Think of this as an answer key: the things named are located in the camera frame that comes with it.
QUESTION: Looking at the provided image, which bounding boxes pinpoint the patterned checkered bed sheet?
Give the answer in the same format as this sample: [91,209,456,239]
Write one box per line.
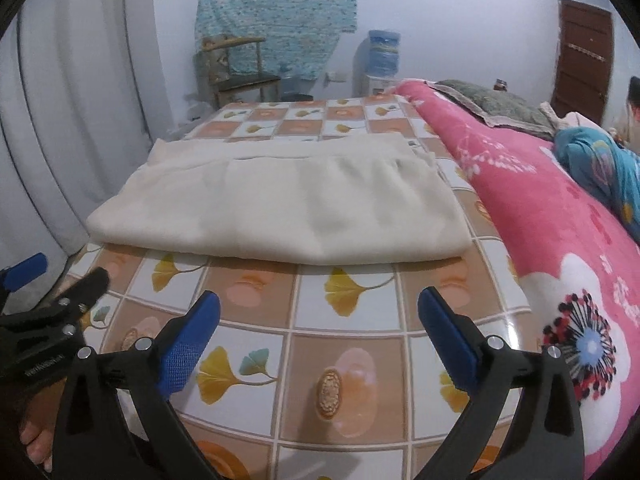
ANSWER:
[67,94,539,479]

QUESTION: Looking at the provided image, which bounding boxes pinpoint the grey-green quilt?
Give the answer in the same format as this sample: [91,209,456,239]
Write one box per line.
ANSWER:
[427,79,553,141]

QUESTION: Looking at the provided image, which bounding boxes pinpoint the cream zip-up jacket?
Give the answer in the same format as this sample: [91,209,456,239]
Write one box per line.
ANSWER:
[87,133,472,266]

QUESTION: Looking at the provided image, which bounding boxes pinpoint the teal patterned hanging cloth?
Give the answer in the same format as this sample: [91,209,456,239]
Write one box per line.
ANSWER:
[194,0,357,81]

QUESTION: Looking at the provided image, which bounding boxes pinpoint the white water dispenser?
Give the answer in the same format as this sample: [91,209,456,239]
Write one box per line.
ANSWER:
[362,74,398,96]

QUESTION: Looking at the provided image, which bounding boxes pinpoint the blue water bottle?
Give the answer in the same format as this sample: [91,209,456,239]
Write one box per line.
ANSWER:
[367,29,400,78]

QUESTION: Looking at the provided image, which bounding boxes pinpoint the wooden chair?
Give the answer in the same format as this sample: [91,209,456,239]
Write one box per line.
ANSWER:
[200,35,281,108]

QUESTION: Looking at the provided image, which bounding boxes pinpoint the grey curtain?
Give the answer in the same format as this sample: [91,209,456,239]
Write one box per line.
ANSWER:
[0,0,174,311]

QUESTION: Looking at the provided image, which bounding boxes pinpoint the pink floral blanket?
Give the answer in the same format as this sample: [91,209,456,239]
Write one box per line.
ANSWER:
[394,79,639,479]

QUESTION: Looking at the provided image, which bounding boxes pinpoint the teal blue garment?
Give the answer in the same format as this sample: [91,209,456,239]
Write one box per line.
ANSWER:
[552,127,639,244]

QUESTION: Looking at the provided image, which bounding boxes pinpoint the brown wooden door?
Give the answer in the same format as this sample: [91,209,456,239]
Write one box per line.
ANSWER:
[551,0,614,124]

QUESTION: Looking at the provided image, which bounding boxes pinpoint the wall power socket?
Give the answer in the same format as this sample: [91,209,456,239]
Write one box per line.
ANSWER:
[326,70,348,84]

